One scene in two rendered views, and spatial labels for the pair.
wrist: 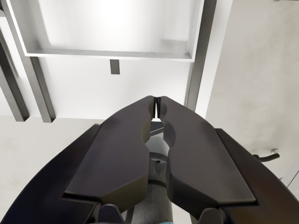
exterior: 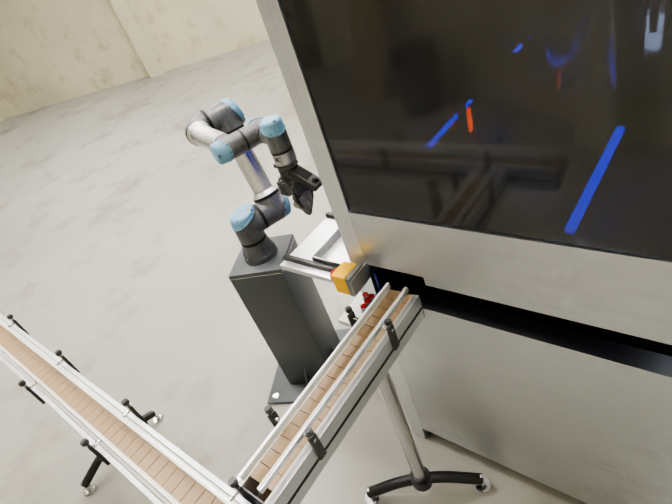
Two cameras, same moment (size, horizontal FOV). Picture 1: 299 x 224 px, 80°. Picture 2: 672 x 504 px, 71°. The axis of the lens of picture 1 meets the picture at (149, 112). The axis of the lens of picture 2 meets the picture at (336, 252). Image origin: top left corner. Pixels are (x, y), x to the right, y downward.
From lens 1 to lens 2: 1.58 m
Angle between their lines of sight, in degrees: 35
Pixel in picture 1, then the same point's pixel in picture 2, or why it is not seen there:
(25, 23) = not seen: hidden behind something
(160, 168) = (262, 252)
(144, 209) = (258, 223)
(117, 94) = (318, 239)
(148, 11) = (338, 254)
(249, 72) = not seen: hidden behind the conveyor
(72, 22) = not seen: hidden behind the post
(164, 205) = (249, 233)
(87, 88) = (328, 231)
